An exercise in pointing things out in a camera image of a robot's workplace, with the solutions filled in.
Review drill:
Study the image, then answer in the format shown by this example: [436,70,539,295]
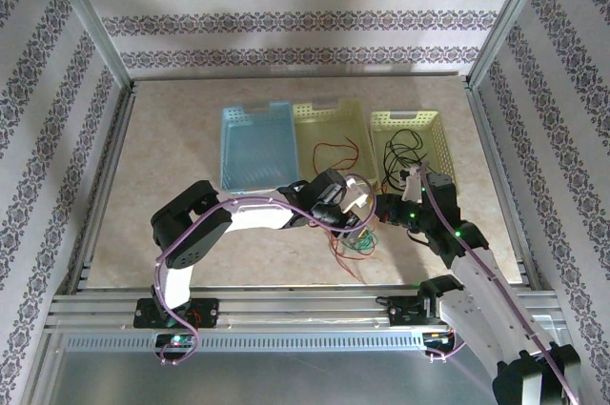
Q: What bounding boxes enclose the aluminium left side rail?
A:
[66,80,139,294]

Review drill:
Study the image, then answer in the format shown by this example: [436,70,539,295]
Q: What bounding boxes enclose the aluminium rear rail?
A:
[128,70,471,85]

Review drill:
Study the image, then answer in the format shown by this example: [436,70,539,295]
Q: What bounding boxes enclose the grey slotted cable duct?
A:
[64,332,425,353]

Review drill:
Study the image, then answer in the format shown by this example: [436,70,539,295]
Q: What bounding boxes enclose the aluminium left frame post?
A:
[40,0,132,87]

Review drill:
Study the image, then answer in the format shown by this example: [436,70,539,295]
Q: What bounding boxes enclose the aluminium rail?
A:
[45,285,571,333]
[66,80,139,294]
[461,80,544,292]
[128,70,471,85]

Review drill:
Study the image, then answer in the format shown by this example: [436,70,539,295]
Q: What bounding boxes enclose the grey metal base panel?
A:
[30,350,573,405]

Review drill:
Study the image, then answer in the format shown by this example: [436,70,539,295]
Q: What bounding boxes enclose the pale yellow perforated plastic basket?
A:
[291,97,380,187]

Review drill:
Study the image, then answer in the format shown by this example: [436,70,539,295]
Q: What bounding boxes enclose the light blue perforated plastic basket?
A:
[219,99,300,194]

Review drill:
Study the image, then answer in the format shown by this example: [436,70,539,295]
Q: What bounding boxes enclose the thin black cable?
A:
[382,128,433,190]

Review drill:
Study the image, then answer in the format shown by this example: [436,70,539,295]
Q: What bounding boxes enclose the pale green perforated plastic basket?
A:
[369,109,459,196]

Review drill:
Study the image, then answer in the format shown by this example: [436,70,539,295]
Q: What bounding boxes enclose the aluminium frame post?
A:
[466,0,557,87]
[40,0,132,87]

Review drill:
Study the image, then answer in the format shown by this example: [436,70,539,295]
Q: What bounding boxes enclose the aluminium right frame post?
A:
[466,0,557,87]

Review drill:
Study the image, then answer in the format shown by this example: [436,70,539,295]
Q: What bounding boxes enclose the aluminium right side rail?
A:
[461,80,544,292]

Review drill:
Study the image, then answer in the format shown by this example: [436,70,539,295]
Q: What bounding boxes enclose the aluminium front rail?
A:
[45,285,571,333]

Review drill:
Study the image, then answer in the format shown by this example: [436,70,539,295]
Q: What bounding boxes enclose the thin red cable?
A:
[326,226,380,282]
[312,136,364,173]

